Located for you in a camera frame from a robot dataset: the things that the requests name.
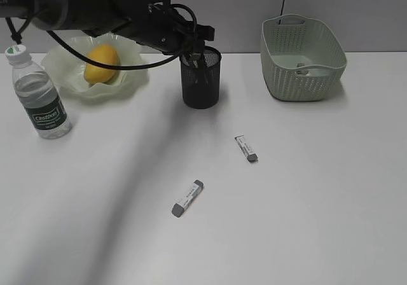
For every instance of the white waste paper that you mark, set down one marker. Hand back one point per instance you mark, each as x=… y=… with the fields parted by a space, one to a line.
x=301 y=69

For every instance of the grey white eraser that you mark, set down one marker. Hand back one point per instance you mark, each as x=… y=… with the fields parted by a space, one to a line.
x=194 y=60
x=183 y=204
x=246 y=149

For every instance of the pale green woven basket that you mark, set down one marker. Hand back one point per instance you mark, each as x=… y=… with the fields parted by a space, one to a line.
x=289 y=39

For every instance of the pale green wavy plate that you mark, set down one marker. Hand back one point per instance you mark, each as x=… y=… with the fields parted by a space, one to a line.
x=68 y=72

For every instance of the clear water bottle green label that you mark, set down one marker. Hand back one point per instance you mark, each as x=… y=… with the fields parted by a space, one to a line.
x=37 y=94

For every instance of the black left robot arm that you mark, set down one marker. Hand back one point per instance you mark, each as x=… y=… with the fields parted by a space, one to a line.
x=93 y=17

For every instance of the black mesh pen holder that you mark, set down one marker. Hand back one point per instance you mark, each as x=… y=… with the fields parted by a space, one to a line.
x=200 y=79

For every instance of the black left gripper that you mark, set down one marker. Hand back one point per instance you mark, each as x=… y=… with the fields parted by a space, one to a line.
x=167 y=28

